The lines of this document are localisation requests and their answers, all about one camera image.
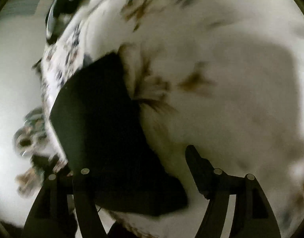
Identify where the dark striped long-sleeve sweater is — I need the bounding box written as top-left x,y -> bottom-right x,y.
50,53 -> 188,217

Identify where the green storage shelf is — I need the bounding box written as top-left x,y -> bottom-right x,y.
24,107 -> 47,138

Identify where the floral bed quilt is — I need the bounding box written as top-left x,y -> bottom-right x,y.
41,0 -> 304,237

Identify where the folded black grey striped garment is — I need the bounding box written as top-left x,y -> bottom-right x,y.
45,0 -> 83,45

